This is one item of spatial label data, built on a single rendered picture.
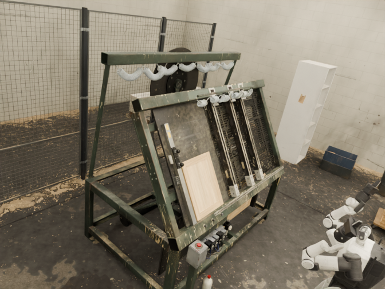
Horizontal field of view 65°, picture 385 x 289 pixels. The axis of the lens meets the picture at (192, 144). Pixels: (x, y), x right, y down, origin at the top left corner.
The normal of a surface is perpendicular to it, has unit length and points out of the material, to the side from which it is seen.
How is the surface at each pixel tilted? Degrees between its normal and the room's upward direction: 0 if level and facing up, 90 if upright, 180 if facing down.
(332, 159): 90
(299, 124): 90
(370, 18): 90
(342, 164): 90
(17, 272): 0
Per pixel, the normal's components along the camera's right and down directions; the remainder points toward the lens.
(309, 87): -0.62, 0.23
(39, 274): 0.16, -0.90
